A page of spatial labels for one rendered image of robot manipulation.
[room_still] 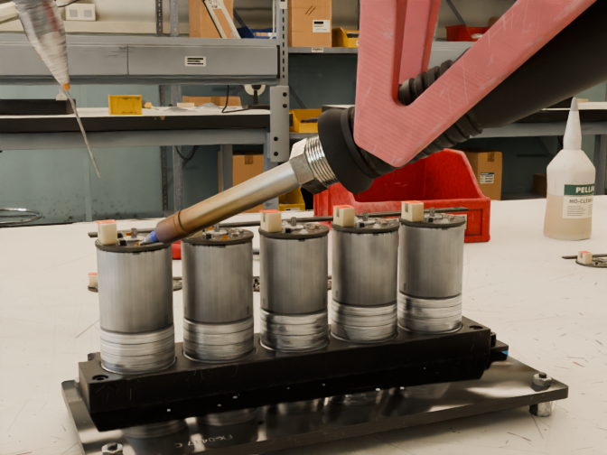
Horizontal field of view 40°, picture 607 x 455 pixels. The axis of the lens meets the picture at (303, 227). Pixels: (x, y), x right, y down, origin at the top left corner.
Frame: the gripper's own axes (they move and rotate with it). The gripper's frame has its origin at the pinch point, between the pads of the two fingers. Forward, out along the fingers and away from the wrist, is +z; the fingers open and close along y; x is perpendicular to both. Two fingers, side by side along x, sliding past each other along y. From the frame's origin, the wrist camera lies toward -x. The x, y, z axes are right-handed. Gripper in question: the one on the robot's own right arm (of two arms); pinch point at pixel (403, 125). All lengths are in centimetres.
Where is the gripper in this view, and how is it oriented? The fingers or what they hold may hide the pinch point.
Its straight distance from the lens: 22.7
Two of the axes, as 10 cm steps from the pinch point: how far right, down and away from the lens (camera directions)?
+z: -4.2, 8.4, 3.3
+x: 8.2, 5.1, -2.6
